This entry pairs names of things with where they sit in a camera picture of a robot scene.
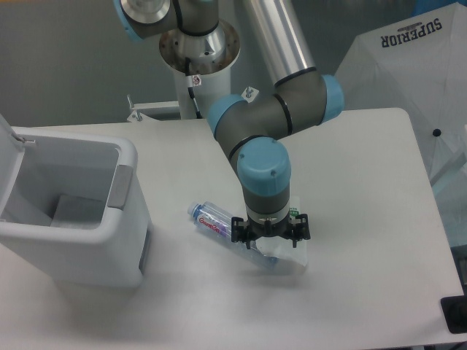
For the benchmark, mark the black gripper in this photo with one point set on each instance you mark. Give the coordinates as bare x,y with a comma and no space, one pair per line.
292,228

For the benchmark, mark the white plastic pouch green label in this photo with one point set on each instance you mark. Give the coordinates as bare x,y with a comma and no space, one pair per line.
277,254

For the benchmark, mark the clear plastic water bottle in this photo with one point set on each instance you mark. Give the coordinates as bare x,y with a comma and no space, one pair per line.
215,223

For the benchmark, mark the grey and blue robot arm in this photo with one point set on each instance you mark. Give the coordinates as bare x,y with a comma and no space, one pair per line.
250,132

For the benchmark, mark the white open trash can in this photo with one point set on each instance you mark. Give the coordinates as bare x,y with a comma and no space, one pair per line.
72,205

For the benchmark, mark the black device at table edge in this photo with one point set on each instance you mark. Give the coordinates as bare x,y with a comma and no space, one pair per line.
454,310

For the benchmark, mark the white umbrella with lettering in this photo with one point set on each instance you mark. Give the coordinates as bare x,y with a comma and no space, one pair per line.
418,65

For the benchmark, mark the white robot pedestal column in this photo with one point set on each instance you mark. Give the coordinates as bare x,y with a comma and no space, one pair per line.
204,91

